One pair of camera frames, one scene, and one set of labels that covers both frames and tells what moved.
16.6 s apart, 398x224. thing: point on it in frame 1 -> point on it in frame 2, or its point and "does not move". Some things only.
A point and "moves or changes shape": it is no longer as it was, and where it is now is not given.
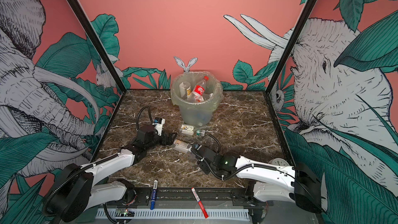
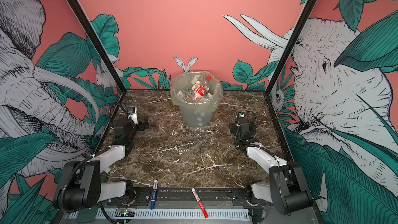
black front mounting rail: (184, 196) does not move
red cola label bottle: (199, 89) moves or changes shape
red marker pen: (199, 202) does not move
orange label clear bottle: (178, 143) -> (195, 81)
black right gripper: (203, 167) -> (234, 128)
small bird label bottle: (187, 129) -> (184, 95)
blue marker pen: (154, 193) does not move
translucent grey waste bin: (197, 94) does not move
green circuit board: (125, 212) does not move
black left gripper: (169, 140) -> (140, 126)
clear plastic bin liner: (196, 88) does not move
